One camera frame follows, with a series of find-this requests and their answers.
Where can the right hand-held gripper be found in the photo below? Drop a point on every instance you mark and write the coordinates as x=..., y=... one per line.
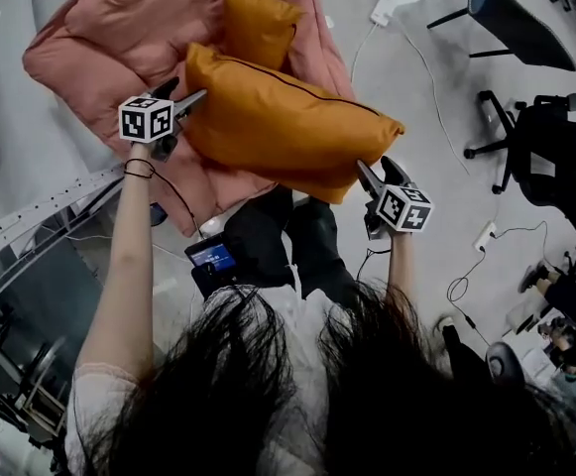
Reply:
x=404, y=208

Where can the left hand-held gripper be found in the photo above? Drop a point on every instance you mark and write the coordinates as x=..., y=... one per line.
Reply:
x=146, y=119

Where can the pink padded chair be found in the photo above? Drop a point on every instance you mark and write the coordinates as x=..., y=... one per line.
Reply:
x=134, y=33

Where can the large orange cushion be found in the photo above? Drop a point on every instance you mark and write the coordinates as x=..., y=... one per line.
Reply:
x=277, y=122

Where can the small orange cushion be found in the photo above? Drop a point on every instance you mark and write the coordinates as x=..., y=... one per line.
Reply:
x=258, y=23

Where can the person's left forearm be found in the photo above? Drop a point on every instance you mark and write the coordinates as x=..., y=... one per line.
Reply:
x=124, y=246

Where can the person's right forearm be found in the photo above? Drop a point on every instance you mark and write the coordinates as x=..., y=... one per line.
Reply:
x=401, y=266

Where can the black wrist bands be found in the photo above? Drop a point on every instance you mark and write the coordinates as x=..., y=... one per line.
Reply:
x=139, y=168

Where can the person's black trousers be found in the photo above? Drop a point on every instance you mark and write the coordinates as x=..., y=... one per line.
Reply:
x=312, y=251

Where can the white power strip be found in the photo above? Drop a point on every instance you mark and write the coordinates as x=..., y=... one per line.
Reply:
x=384, y=8
x=486, y=236

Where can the black device blue screen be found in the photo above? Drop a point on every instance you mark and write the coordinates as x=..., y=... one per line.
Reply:
x=210, y=256

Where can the white metal shelf rack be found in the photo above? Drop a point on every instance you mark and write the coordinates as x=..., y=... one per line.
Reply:
x=10, y=117

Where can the black office chair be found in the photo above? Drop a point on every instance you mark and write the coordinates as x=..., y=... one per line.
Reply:
x=565, y=166

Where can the dark grey stool chair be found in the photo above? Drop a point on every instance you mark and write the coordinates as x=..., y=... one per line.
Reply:
x=520, y=23

